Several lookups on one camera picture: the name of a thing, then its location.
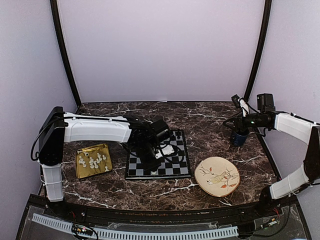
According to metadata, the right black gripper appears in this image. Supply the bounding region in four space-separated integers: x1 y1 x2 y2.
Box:
223 110 267 133

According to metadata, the black grey chessboard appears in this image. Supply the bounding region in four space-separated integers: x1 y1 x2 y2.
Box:
125 129 192 180

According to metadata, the gold square tray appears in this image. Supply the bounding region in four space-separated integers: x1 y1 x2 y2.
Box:
75 143 113 179

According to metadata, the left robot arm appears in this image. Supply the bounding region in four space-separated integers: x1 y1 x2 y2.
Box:
30 106 175 218

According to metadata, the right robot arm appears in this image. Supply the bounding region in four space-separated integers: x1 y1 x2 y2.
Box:
223 93 320 217

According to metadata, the dark blue mug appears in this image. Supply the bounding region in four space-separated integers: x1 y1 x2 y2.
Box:
230 129 250 147

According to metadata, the cream plate with bird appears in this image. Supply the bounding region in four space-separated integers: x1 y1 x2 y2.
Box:
194 157 241 198

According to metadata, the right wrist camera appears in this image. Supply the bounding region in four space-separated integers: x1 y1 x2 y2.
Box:
231 94 250 117

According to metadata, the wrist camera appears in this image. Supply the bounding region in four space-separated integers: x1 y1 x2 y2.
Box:
155 144 175 159
231 94 250 117

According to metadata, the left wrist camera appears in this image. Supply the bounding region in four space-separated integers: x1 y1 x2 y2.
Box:
155 144 175 159

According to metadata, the right black frame post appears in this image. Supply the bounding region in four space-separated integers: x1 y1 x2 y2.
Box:
244 0 272 101

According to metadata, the black frame post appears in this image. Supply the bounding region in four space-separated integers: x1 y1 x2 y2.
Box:
49 0 82 107
244 0 272 101

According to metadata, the white slotted cable duct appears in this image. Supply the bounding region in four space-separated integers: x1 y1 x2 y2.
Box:
31 213 239 240

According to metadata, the left black frame post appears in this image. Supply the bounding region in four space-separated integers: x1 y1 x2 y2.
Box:
49 0 82 107

